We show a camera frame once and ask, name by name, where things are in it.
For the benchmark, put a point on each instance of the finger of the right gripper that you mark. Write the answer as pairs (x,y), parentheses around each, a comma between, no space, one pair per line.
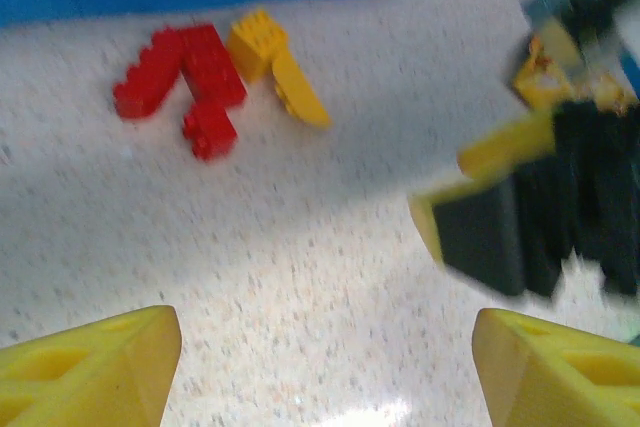
(480,237)
(515,144)

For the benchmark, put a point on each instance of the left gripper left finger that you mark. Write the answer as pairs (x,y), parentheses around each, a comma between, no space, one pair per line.
(90,377)

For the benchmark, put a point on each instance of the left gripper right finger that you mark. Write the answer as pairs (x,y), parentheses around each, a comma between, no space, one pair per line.
(565,377)

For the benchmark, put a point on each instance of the yellow sloped lego piece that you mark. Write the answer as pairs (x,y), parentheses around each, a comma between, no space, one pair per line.
(300,92)

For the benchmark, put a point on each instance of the small red lego brick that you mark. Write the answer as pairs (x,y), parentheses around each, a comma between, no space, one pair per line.
(210,132)

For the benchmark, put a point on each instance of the yellow studded lego brick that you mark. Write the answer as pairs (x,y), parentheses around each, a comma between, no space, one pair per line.
(252,47)

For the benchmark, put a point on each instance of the red stepped lego brick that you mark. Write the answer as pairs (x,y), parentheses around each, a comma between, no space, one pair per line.
(145,84)

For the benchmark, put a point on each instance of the long red lego brick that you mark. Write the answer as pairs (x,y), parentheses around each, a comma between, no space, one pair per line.
(212,64)

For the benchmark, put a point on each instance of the yellow snack bag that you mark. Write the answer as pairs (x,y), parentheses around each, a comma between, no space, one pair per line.
(545,82)

